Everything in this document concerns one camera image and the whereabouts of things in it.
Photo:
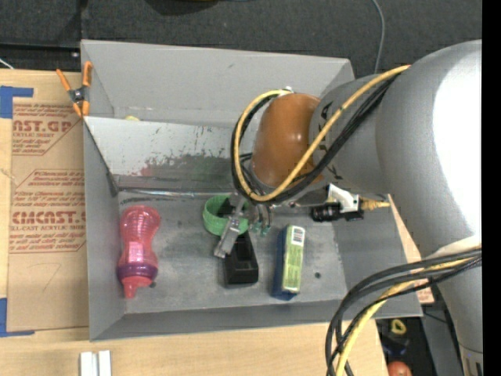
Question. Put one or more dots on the pale grey metal gripper finger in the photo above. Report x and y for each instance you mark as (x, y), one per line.
(227, 239)

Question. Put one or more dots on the black open box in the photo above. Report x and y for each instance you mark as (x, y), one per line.
(242, 266)

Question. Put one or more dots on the grey metal bin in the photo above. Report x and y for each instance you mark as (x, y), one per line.
(188, 272)

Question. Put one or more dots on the blue and green packet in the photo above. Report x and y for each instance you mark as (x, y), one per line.
(291, 265)

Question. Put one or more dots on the pink plastic spout bottle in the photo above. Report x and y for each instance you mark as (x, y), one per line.
(138, 245)

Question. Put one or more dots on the small yellow thing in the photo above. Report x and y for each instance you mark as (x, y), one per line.
(132, 118)

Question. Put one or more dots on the brown cardboard board with red print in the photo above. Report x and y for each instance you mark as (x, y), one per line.
(43, 194)

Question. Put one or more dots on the black cylinder on white bracket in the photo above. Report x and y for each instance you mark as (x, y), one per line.
(332, 211)

